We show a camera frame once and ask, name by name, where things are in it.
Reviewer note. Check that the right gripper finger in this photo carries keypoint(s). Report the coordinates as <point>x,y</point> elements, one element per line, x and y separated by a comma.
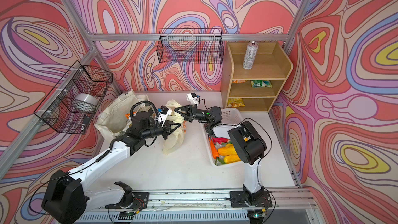
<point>185,109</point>
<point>190,116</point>

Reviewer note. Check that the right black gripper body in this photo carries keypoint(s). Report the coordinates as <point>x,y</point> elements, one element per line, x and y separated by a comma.
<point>201,114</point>

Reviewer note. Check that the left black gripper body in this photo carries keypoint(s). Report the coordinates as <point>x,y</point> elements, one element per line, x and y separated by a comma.
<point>153,131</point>

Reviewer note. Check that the cream plastic grocery bag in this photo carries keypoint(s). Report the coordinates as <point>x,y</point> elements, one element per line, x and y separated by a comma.
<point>176,139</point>

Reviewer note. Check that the white perforated plastic basket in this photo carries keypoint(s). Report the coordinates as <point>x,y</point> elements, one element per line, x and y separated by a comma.
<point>230,116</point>

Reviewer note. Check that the orange Fox's candy bag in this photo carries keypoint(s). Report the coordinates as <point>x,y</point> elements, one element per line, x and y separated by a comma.
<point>128,115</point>

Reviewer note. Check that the leaf print canvas tote bag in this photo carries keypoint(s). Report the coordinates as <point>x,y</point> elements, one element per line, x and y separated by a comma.
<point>111,122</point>

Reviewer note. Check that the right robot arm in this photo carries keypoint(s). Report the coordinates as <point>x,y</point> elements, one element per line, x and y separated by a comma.
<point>247,142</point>

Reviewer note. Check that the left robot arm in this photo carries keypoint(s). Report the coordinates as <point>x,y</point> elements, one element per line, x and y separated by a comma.
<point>67,195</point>

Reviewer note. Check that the toy pink dragon fruit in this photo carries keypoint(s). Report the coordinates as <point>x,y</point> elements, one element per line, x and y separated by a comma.
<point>220,140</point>

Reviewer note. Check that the yellow chips packet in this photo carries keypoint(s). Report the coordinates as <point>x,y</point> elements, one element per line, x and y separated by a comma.
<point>235,102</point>

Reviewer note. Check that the toy carrot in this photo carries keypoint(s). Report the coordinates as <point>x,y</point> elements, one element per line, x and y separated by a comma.
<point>214,151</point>

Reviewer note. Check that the toy yellow corn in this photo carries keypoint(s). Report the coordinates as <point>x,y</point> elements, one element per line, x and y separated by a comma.
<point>227,150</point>

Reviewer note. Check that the green snack packet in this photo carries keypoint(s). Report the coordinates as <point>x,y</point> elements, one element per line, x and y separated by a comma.
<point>261,84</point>

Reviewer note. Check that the wooden shelf unit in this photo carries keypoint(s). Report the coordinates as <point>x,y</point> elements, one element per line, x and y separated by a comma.
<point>271,63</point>

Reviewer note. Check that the white tape roll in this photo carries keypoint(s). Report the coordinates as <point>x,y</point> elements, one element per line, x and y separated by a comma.
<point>85,103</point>

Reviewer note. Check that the black wire basket back wall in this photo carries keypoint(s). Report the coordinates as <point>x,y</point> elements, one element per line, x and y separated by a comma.
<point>190,46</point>

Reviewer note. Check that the black wire basket wall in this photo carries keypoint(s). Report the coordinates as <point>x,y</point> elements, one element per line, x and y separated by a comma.
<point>59,114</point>
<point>190,46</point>

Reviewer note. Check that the black wire basket left wall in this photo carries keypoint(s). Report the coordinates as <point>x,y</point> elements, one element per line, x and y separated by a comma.
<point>59,114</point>

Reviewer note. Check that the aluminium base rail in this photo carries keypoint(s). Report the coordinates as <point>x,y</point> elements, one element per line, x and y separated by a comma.
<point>275,206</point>

